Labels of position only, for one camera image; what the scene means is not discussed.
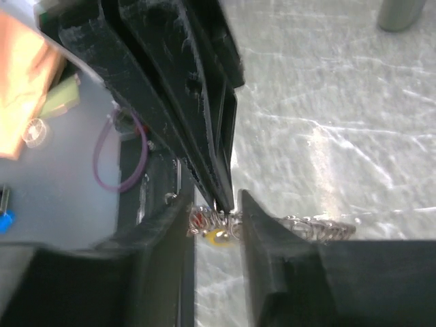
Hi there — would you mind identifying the black mounting base plate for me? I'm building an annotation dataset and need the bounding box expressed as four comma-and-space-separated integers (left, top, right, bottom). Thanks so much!
116, 132, 194, 231

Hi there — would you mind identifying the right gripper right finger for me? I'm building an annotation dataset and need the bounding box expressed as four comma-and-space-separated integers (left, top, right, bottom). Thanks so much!
239, 190, 435, 326

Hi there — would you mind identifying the red tagged key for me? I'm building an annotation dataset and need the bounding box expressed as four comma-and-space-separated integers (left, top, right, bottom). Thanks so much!
190, 212, 204, 230

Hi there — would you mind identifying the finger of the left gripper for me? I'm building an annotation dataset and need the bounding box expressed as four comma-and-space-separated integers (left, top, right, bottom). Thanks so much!
57, 1, 223, 204
119, 1, 237, 211

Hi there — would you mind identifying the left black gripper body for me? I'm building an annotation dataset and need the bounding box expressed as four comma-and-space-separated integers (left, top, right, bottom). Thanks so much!
188, 0, 245, 89

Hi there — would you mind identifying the grey bottle with beige cap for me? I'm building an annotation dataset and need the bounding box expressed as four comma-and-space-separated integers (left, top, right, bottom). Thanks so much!
377, 0, 426, 33

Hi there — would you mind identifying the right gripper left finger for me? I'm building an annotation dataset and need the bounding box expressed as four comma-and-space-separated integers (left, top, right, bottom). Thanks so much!
1, 194, 192, 326

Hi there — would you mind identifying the blue usb stick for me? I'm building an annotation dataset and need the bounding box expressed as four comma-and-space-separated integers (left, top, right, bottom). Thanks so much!
0, 210, 16, 234

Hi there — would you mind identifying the white round fan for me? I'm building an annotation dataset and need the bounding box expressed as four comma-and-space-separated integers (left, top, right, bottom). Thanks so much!
21, 118, 51, 149

